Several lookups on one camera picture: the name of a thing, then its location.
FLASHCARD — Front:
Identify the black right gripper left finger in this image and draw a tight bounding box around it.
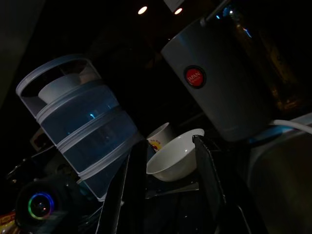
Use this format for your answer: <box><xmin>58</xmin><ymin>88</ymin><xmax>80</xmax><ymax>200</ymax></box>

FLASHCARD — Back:
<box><xmin>96</xmin><ymin>140</ymin><xmax>148</xmax><ymax>234</ymax></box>

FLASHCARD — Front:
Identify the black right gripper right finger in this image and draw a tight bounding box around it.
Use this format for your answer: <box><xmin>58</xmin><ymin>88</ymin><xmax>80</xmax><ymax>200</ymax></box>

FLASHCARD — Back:
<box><xmin>192</xmin><ymin>135</ymin><xmax>259</xmax><ymax>234</ymax></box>

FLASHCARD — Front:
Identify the white bowl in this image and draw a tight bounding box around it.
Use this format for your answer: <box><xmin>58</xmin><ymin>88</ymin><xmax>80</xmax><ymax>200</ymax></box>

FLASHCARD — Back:
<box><xmin>146</xmin><ymin>128</ymin><xmax>205</xmax><ymax>182</ymax></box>

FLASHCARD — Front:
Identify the white cup with print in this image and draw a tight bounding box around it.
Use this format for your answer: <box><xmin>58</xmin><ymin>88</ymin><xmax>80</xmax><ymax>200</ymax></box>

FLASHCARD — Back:
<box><xmin>146</xmin><ymin>122</ymin><xmax>176</xmax><ymax>153</ymax></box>

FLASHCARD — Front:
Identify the stainless steel sink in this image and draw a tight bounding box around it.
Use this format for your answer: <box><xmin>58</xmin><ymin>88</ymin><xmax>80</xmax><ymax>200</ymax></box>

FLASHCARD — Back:
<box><xmin>247</xmin><ymin>114</ymin><xmax>312</xmax><ymax>234</ymax></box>

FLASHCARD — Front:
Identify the translucent tiered storage container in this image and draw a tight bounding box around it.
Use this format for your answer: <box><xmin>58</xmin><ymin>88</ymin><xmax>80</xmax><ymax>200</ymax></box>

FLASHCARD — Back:
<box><xmin>16</xmin><ymin>54</ymin><xmax>144</xmax><ymax>202</ymax></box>

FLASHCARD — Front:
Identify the grey canister with red label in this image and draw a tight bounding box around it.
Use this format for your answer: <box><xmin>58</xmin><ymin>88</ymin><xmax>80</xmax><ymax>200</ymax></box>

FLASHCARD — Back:
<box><xmin>160</xmin><ymin>16</ymin><xmax>274</xmax><ymax>142</ymax></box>

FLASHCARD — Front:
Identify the small white plastic cup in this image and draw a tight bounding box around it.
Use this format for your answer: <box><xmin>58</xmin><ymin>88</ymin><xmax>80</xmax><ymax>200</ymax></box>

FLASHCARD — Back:
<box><xmin>38</xmin><ymin>74</ymin><xmax>81</xmax><ymax>104</ymax></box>

